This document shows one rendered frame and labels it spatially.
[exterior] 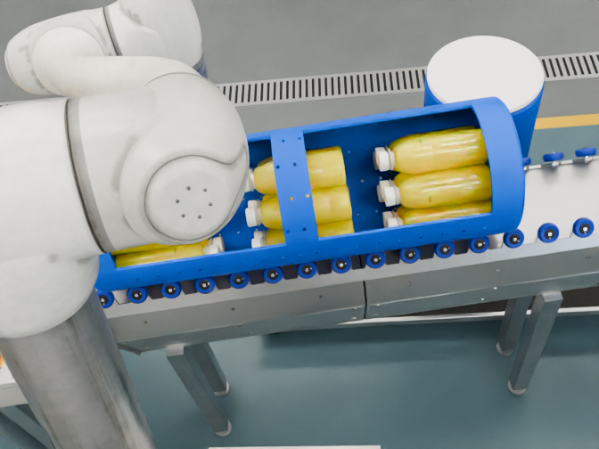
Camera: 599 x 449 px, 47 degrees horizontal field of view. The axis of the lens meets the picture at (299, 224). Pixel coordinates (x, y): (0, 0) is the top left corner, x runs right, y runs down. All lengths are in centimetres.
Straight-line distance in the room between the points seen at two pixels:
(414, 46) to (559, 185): 186
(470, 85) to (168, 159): 130
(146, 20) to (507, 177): 72
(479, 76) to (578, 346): 114
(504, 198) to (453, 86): 45
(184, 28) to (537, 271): 96
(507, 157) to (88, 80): 79
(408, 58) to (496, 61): 160
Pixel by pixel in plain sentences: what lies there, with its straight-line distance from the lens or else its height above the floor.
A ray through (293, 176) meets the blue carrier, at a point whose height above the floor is 122.
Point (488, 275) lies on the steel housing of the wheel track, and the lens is 161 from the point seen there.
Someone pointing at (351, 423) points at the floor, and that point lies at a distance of 237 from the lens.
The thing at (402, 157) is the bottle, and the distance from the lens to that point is 138.
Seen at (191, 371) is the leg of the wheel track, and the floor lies 52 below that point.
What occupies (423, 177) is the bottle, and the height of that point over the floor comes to 115.
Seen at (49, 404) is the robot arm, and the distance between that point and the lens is 72.
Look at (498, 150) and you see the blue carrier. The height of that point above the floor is 122.
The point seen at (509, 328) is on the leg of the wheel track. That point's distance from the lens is 231.
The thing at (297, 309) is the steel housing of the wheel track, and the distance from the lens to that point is 158.
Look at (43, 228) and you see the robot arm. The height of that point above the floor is 183.
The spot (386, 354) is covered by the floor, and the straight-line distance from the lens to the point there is 246.
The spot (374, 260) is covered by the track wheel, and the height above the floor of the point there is 97.
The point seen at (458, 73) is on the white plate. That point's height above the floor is 104.
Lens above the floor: 223
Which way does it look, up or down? 54 degrees down
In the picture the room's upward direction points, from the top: 11 degrees counter-clockwise
